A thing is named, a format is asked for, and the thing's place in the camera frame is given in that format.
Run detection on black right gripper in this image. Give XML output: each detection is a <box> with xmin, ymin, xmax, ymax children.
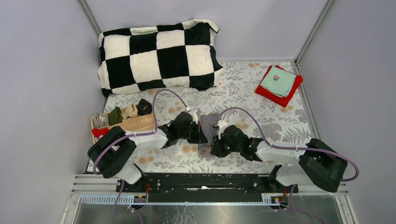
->
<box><xmin>211</xmin><ymin>132</ymin><xmax>241</xmax><ymax>158</ymax></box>

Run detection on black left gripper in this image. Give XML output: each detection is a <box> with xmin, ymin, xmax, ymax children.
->
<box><xmin>177</xmin><ymin>121</ymin><xmax>208</xmax><ymax>144</ymax></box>

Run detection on grey striped underwear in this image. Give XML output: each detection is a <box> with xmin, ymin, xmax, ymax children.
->
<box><xmin>198</xmin><ymin>112</ymin><xmax>220</xmax><ymax>159</ymax></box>

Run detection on wooden divided organizer box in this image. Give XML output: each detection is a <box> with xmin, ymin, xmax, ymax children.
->
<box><xmin>91</xmin><ymin>114</ymin><xmax>155</xmax><ymax>144</ymax></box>

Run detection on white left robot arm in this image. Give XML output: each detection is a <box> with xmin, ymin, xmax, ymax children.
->
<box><xmin>87</xmin><ymin>109</ymin><xmax>208</xmax><ymax>192</ymax></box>

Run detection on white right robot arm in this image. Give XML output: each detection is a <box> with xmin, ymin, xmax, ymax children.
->
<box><xmin>211</xmin><ymin>125</ymin><xmax>347</xmax><ymax>193</ymax></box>

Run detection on floral patterned bed sheet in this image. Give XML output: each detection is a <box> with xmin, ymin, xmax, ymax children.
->
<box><xmin>104</xmin><ymin>62</ymin><xmax>312</xmax><ymax>174</ymax></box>

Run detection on beige rolled sock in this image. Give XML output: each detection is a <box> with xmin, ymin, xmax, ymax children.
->
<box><xmin>122</xmin><ymin>105</ymin><xmax>138</xmax><ymax>120</ymax></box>

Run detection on dark green rolled sock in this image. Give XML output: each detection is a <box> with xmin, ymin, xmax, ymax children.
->
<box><xmin>107</xmin><ymin>106</ymin><xmax>123</xmax><ymax>126</ymax></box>

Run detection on red folded garment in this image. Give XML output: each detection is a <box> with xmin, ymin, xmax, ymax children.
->
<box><xmin>255</xmin><ymin>65</ymin><xmax>303</xmax><ymax>107</ymax></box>

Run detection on mint green folded cloth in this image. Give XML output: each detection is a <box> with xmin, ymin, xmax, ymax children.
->
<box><xmin>260</xmin><ymin>67</ymin><xmax>297</xmax><ymax>98</ymax></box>

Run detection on black white checkered pillow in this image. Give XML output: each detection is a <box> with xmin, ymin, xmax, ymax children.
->
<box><xmin>98</xmin><ymin>19</ymin><xmax>223</xmax><ymax>97</ymax></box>

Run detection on grey rolled sock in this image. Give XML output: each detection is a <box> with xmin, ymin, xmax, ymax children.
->
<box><xmin>93</xmin><ymin>112</ymin><xmax>109</xmax><ymax>128</ymax></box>

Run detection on red rolled sock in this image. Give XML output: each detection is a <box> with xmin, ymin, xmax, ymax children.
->
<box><xmin>92</xmin><ymin>127</ymin><xmax>109</xmax><ymax>139</ymax></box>

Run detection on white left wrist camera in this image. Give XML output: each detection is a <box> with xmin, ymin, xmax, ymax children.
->
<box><xmin>188</xmin><ymin>108</ymin><xmax>201</xmax><ymax>124</ymax></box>

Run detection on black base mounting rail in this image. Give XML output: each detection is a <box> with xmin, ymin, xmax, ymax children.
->
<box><xmin>116</xmin><ymin>173</ymin><xmax>298</xmax><ymax>203</ymax></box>

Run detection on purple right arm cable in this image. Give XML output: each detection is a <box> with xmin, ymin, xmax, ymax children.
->
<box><xmin>218</xmin><ymin>107</ymin><xmax>360</xmax><ymax>224</ymax></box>

